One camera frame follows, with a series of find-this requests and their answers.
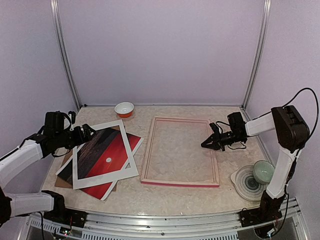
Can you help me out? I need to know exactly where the white swirl plate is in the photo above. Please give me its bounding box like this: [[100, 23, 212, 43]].
[[230, 165, 272, 202]]

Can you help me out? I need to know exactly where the brown cardboard backing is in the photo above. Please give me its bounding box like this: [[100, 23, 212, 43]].
[[54, 151, 112, 199]]

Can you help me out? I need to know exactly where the left aluminium corner post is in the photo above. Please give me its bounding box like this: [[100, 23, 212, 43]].
[[50, 0, 82, 111]]

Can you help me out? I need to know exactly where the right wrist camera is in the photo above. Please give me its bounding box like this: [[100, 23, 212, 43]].
[[209, 122, 221, 133]]

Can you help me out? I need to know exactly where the green ceramic bowl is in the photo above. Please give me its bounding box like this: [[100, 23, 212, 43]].
[[253, 160, 275, 185]]

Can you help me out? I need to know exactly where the pink wooden picture frame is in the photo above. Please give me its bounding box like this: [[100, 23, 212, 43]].
[[140, 116, 221, 189]]

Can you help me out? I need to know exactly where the orange white bowl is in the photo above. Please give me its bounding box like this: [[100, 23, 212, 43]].
[[114, 102, 135, 118]]

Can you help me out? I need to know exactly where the aluminium corner post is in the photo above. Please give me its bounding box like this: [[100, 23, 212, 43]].
[[241, 0, 272, 110], [50, 0, 82, 111]]

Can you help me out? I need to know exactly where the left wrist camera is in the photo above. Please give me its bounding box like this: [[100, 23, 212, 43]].
[[68, 111, 76, 125]]

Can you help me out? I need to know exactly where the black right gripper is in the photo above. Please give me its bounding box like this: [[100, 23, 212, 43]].
[[201, 128, 243, 151]]

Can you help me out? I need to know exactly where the white mat board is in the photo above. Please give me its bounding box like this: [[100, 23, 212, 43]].
[[72, 119, 139, 190]]

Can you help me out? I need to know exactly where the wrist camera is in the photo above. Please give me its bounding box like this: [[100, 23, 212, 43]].
[[209, 122, 221, 133], [68, 111, 76, 125]]

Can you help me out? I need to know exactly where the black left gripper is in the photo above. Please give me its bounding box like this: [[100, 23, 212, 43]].
[[54, 123, 96, 150]]

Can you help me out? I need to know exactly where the aluminium front rail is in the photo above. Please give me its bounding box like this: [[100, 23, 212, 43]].
[[23, 197, 305, 240]]

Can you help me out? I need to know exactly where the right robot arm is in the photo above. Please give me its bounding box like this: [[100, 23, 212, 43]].
[[201, 105, 310, 222]]

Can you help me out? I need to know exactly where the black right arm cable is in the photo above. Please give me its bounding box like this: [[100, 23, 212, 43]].
[[252, 87, 320, 226]]

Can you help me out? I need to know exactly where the red dark sunset photo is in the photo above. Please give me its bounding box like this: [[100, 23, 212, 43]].
[[56, 126, 143, 201]]

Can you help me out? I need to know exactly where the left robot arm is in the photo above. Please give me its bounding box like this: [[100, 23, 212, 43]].
[[0, 111, 97, 224]]

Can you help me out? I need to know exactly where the right aluminium corner post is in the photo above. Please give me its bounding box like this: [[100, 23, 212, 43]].
[[241, 0, 272, 110]]

